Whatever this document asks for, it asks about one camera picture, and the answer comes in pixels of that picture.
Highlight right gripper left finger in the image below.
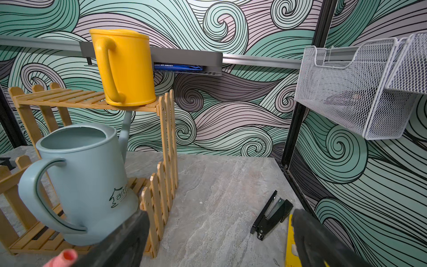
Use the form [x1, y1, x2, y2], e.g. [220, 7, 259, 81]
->
[73, 210, 150, 267]

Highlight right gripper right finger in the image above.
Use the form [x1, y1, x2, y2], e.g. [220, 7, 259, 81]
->
[291, 209, 370, 267]

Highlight small pink watering can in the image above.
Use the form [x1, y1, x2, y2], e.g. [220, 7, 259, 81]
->
[43, 249, 79, 267]

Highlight large pale blue watering can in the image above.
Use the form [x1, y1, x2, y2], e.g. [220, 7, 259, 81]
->
[18, 111, 139, 246]

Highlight wooden slatted two-tier shelf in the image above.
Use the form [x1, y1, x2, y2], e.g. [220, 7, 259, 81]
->
[1, 82, 179, 258]

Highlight small yellow watering can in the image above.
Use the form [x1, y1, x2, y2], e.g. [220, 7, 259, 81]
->
[90, 29, 156, 107]

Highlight yellow triangular plastic stand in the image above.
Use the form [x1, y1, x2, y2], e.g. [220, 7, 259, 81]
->
[285, 209, 328, 267]

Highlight black stapler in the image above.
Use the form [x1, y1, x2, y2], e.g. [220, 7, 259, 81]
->
[250, 190, 294, 241]

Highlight blue snack packet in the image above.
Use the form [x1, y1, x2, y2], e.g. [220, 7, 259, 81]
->
[154, 63, 203, 72]

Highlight clear plastic wall bin large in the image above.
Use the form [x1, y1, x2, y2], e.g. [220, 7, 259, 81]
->
[295, 38, 417, 140]

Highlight black wall basket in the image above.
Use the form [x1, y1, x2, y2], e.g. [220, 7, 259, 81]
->
[80, 42, 222, 78]

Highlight aluminium wall rail back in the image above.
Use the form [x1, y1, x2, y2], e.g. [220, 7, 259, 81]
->
[1, 36, 301, 70]

